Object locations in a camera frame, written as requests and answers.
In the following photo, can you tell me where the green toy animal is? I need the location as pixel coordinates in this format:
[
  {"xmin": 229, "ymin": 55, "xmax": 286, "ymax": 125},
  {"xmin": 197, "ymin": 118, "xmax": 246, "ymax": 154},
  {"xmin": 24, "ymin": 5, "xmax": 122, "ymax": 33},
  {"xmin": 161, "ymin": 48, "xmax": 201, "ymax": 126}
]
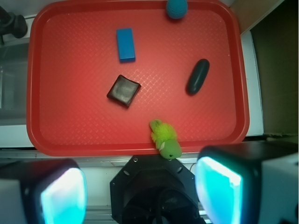
[{"xmin": 149, "ymin": 119, "xmax": 182, "ymax": 160}]

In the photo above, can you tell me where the dark oval stone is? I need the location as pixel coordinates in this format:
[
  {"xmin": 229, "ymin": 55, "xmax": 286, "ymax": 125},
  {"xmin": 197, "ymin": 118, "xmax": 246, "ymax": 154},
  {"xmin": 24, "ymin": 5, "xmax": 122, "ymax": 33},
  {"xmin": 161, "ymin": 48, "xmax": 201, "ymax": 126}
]
[{"xmin": 186, "ymin": 59, "xmax": 210, "ymax": 95}]

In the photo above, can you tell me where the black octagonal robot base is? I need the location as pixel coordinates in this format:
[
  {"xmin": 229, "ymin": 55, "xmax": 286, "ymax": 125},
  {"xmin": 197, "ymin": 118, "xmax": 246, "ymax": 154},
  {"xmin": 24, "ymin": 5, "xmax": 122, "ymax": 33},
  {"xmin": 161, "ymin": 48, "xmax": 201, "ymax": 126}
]
[{"xmin": 110, "ymin": 155, "xmax": 205, "ymax": 224}]

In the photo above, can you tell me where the black knob fixture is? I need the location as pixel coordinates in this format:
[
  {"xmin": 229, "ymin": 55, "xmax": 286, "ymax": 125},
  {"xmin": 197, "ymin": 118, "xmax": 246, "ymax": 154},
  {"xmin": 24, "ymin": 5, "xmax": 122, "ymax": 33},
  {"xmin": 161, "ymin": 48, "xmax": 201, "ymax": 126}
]
[{"xmin": 0, "ymin": 7, "xmax": 28, "ymax": 46}]

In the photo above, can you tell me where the blue rectangular block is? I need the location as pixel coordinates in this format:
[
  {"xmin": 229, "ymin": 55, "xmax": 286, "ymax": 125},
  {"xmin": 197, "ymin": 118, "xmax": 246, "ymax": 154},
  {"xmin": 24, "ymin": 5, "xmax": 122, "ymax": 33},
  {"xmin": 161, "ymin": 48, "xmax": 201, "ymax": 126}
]
[{"xmin": 116, "ymin": 28, "xmax": 135, "ymax": 63}]

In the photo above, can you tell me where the teal knitted ball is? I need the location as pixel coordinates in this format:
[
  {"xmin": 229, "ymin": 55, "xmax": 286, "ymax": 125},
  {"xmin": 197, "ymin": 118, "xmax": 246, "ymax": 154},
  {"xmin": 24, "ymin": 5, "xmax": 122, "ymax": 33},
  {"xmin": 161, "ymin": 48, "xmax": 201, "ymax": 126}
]
[{"xmin": 166, "ymin": 0, "xmax": 188, "ymax": 19}]

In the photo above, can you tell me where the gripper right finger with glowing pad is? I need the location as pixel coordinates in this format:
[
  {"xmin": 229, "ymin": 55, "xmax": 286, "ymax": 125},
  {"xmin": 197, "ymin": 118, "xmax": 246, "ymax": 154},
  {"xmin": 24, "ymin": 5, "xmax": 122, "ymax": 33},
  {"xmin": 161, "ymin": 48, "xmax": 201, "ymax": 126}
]
[{"xmin": 195, "ymin": 141, "xmax": 299, "ymax": 224}]

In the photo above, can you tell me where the red plastic tray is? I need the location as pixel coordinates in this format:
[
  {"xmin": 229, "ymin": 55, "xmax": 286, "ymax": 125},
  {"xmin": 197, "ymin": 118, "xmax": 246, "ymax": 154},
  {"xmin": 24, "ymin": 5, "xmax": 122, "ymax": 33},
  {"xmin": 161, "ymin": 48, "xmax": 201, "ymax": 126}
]
[{"xmin": 26, "ymin": 0, "xmax": 249, "ymax": 157}]

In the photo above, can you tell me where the black square pad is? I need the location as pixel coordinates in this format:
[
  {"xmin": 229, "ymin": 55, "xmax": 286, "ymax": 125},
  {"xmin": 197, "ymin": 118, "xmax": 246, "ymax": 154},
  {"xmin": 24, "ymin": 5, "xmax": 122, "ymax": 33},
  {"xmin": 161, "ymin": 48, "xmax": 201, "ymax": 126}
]
[{"xmin": 107, "ymin": 75, "xmax": 141, "ymax": 107}]

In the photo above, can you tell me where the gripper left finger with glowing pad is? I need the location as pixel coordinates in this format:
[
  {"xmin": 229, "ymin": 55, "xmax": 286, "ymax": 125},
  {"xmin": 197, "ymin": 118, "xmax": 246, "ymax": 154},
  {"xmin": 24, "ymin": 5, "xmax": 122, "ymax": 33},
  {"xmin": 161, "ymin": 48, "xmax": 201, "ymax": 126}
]
[{"xmin": 0, "ymin": 159, "xmax": 87, "ymax": 224}]

